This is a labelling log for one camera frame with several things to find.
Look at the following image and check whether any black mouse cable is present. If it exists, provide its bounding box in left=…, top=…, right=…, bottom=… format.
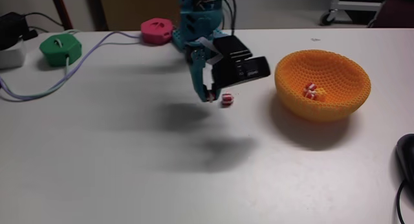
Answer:
left=395, top=178, right=408, bottom=224

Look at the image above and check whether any yellow honeycomb basket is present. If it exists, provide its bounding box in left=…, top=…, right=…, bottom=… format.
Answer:
left=274, top=49, right=372, bottom=123

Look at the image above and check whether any purple cable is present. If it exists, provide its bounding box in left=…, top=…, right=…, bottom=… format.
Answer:
left=0, top=30, right=143, bottom=102

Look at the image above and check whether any mint green cable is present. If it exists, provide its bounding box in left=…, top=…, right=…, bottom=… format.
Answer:
left=29, top=28, right=83, bottom=99

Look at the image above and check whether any black computer mouse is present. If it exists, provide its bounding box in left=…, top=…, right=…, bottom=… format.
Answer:
left=395, top=133, right=414, bottom=190

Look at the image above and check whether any black adapter cable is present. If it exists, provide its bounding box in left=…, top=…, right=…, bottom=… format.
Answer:
left=24, top=12, right=65, bottom=28

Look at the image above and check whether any brown wooden cabinet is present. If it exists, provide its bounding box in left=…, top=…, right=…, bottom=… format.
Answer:
left=98, top=0, right=180, bottom=32

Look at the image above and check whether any black camera cable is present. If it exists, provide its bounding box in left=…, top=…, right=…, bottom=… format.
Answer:
left=223, top=0, right=237, bottom=37

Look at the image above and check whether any black power adapter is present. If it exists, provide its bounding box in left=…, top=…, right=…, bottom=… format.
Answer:
left=0, top=12, right=39, bottom=52

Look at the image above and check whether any pink hexagonal box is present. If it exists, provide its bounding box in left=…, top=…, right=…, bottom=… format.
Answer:
left=140, top=17, right=176, bottom=46

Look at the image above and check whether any dark red chair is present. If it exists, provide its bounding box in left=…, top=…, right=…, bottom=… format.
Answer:
left=367, top=0, right=414, bottom=28

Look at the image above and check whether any white wheeled cart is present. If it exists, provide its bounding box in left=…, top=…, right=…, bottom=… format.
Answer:
left=319, top=0, right=398, bottom=27

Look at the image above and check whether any white box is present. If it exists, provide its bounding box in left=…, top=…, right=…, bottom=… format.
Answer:
left=0, top=39, right=27, bottom=71

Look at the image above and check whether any green hexagonal box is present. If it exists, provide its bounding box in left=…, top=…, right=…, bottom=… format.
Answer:
left=39, top=33, right=83, bottom=68

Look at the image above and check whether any red pole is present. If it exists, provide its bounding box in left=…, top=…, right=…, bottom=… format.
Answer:
left=48, top=0, right=74, bottom=31

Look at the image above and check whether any black camera box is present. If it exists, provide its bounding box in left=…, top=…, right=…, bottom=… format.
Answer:
left=210, top=35, right=272, bottom=93

